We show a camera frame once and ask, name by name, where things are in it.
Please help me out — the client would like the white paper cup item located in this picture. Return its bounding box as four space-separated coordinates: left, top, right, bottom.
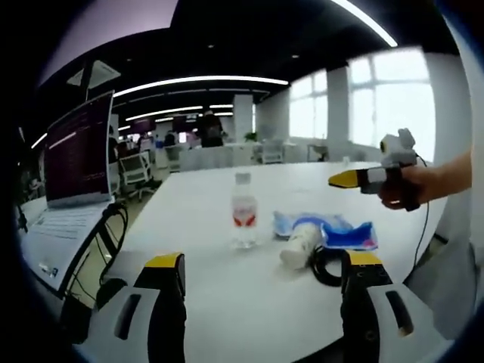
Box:
278 224 323 270

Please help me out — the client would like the person's right hand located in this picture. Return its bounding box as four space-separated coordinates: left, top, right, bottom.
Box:
377 166 436 212

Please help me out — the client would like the white office chair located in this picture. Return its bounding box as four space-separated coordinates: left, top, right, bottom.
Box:
118 150 155 201

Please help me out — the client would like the ceiling air conditioner vent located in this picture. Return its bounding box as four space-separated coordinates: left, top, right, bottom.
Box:
67 59 123 87

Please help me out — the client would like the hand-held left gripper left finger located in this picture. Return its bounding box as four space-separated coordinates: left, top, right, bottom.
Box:
88 252 188 363

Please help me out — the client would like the long ceiling light strip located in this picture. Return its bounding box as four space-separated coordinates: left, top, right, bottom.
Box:
332 0 398 48
113 75 290 98

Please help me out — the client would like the person's white clothing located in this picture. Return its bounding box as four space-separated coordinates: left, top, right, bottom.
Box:
406 241 478 341

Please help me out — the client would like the large bright window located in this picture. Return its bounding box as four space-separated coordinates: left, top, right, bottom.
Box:
289 71 328 141
347 48 436 160

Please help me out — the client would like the clear plastic bottle item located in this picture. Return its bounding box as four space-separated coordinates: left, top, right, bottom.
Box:
229 171 261 250

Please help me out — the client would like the blue plastic packet item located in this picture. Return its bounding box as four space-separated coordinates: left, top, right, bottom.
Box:
320 220 380 252

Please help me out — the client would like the white table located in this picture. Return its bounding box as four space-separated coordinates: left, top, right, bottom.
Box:
101 160 451 363

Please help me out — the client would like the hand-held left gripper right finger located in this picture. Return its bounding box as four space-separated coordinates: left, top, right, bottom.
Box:
340 249 451 363

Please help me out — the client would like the black metal stand frame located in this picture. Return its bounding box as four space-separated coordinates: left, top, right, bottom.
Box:
70 203 130 303

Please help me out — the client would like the silver laptop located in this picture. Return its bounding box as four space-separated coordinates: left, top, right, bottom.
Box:
20 89 116 299

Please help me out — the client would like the light blue pad package item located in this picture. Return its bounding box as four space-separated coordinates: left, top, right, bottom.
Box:
272 210 343 241

